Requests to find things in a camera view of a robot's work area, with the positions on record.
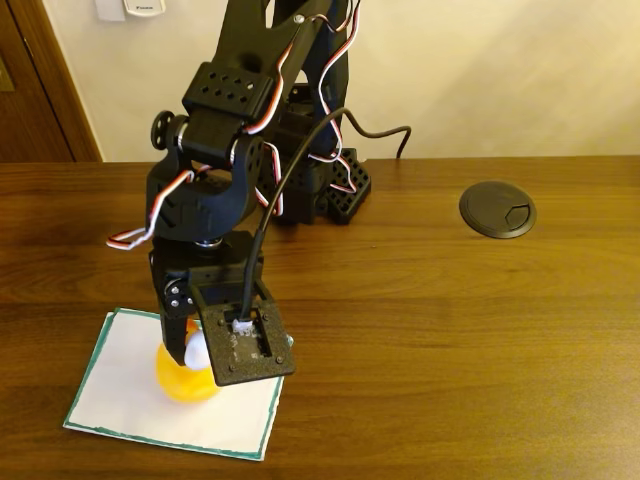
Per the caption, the red white black servo wire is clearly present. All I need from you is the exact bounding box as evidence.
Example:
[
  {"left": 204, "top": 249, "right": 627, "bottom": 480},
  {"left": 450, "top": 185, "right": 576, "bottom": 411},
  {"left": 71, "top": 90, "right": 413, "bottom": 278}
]
[
  {"left": 105, "top": 168, "right": 202, "bottom": 251},
  {"left": 243, "top": 0, "right": 362, "bottom": 221}
]

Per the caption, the yellow rubber duck toy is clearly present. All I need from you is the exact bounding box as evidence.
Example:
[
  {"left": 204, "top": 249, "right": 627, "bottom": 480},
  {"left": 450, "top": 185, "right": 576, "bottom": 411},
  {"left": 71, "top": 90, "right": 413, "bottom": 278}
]
[{"left": 155, "top": 319, "right": 222, "bottom": 405}]

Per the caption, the black round desk grommet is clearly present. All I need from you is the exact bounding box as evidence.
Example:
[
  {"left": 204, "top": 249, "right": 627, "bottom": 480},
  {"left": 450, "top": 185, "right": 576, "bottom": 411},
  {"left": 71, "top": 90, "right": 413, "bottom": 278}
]
[{"left": 458, "top": 180, "right": 538, "bottom": 240}]

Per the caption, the black camera cable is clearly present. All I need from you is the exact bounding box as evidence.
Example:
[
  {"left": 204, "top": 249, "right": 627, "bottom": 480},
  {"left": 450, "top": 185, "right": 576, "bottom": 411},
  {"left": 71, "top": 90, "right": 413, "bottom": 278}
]
[{"left": 238, "top": 106, "right": 414, "bottom": 325}]

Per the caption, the brown wooden door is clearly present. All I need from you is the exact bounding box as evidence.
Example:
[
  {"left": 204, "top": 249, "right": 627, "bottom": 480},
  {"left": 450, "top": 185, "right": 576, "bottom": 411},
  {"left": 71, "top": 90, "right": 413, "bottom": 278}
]
[{"left": 0, "top": 0, "right": 105, "bottom": 164}]

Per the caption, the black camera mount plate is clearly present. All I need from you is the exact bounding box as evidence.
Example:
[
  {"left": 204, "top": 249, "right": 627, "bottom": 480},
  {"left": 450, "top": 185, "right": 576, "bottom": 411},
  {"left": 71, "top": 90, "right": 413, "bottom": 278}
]
[{"left": 191, "top": 278, "right": 298, "bottom": 388}]

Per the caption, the white paper sheet green border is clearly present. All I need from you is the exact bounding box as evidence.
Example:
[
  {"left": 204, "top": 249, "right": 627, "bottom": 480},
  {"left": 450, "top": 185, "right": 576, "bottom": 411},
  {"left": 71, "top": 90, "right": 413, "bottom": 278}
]
[{"left": 63, "top": 306, "right": 295, "bottom": 462}]

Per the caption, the white wall controller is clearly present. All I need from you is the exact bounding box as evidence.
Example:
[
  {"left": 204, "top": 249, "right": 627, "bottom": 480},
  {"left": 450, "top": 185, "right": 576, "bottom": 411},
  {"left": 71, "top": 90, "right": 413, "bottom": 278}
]
[{"left": 121, "top": 0, "right": 167, "bottom": 17}]

